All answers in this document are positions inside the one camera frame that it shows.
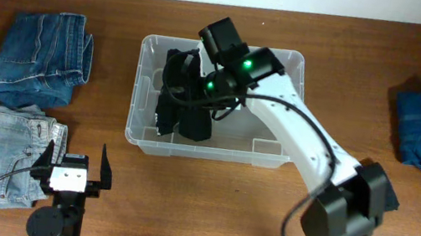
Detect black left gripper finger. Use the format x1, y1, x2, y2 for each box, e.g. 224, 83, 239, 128
100, 145, 113, 190
29, 141, 54, 179

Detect black garment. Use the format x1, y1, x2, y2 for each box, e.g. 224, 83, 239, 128
155, 49, 212, 142

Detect dark blue jeans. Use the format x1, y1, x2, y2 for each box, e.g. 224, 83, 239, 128
0, 13, 94, 109

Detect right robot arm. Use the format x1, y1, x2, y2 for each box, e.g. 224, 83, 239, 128
124, 18, 394, 236

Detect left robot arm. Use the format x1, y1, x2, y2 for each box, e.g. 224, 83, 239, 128
26, 141, 104, 236

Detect clear plastic storage container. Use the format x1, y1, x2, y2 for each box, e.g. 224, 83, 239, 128
124, 34, 290, 168

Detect light blue folded jeans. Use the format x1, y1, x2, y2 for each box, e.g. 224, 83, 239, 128
0, 105, 69, 209

